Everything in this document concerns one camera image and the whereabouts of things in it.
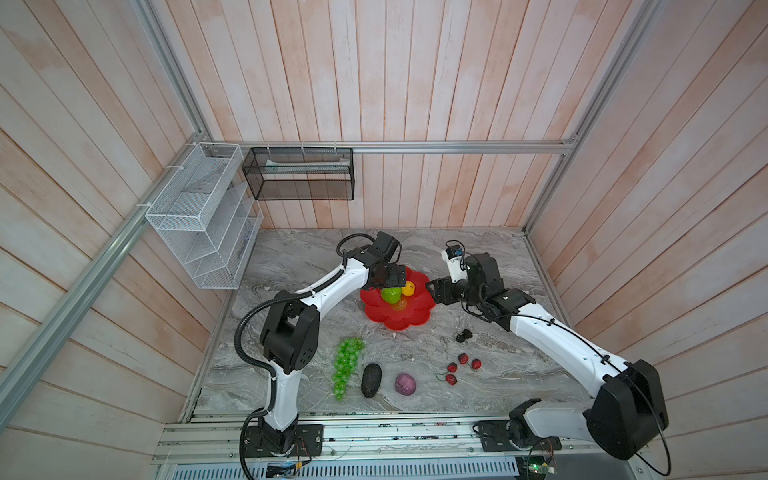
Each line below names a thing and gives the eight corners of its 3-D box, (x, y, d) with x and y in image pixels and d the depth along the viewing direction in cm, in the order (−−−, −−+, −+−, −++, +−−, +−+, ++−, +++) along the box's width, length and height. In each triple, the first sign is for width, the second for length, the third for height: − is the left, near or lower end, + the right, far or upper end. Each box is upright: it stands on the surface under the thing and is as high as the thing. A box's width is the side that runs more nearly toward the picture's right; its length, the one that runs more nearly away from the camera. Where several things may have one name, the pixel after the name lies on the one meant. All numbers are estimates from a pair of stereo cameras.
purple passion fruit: (395, 395, 82) (396, 390, 78) (395, 378, 85) (395, 373, 81) (415, 395, 82) (417, 390, 78) (414, 378, 85) (415, 373, 81)
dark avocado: (361, 398, 81) (360, 394, 78) (362, 368, 87) (362, 363, 83) (382, 398, 81) (382, 394, 78) (382, 368, 87) (382, 363, 83)
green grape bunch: (321, 392, 83) (318, 387, 79) (345, 339, 93) (344, 332, 89) (342, 401, 81) (340, 396, 77) (364, 346, 91) (364, 339, 88)
